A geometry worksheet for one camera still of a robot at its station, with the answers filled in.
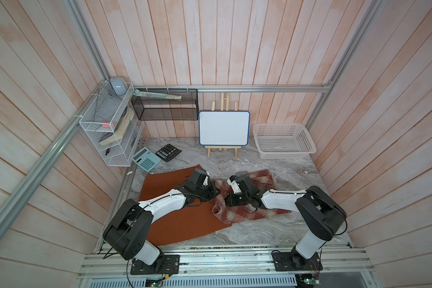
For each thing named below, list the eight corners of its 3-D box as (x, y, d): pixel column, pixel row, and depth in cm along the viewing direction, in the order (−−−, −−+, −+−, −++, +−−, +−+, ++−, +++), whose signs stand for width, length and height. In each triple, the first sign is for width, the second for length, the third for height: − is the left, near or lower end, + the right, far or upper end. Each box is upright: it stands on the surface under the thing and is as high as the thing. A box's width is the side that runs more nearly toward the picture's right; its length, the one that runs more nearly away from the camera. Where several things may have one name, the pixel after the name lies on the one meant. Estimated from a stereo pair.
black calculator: (156, 155, 114) (155, 152, 112) (171, 144, 120) (170, 142, 118) (166, 163, 110) (165, 160, 108) (180, 152, 116) (180, 149, 114)
